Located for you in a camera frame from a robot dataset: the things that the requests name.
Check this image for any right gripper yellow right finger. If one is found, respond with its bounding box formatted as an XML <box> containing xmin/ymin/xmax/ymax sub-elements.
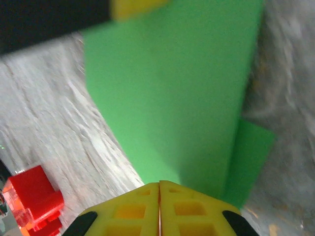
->
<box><xmin>159</xmin><ymin>180</ymin><xmax>259</xmax><ymax>236</ymax></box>

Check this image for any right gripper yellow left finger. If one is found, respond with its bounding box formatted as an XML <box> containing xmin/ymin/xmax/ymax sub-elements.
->
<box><xmin>63</xmin><ymin>181</ymin><xmax>160</xmax><ymax>236</ymax></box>

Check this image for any green square paper sheet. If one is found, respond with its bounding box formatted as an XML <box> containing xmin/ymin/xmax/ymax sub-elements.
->
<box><xmin>82</xmin><ymin>0</ymin><xmax>276</xmax><ymax>210</ymax></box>

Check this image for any red toy brick cluster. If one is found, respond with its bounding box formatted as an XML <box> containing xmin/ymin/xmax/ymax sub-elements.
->
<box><xmin>1</xmin><ymin>165</ymin><xmax>65</xmax><ymax>236</ymax></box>

